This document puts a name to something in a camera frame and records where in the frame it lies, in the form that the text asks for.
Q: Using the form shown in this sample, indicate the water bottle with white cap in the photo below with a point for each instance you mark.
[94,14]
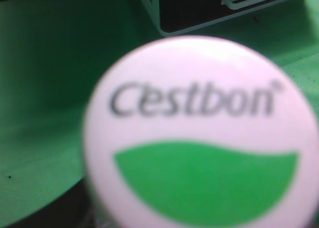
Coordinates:
[201,132]

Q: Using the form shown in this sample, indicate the bottom purple translucent drawer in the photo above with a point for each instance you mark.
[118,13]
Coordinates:
[189,13]

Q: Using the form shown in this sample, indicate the green cloth backdrop and cover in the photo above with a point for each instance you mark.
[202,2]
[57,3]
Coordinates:
[54,52]

